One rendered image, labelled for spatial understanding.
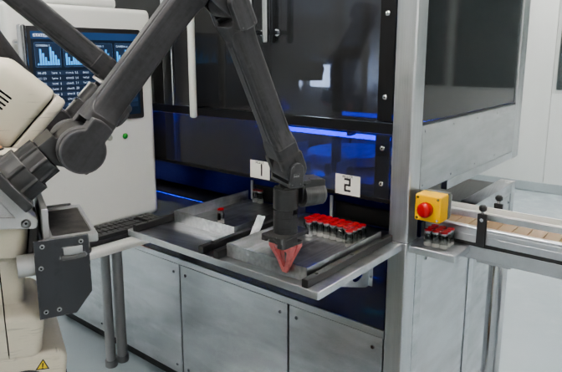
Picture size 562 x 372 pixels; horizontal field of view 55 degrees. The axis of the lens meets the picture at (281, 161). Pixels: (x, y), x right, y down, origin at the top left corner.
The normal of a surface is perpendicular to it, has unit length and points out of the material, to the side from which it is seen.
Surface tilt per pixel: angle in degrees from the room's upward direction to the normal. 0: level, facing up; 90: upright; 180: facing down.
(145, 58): 94
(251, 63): 97
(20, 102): 90
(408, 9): 90
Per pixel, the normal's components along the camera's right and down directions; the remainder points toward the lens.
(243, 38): 0.54, 0.43
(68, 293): 0.47, 0.17
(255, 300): -0.63, 0.15
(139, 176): 0.74, 0.13
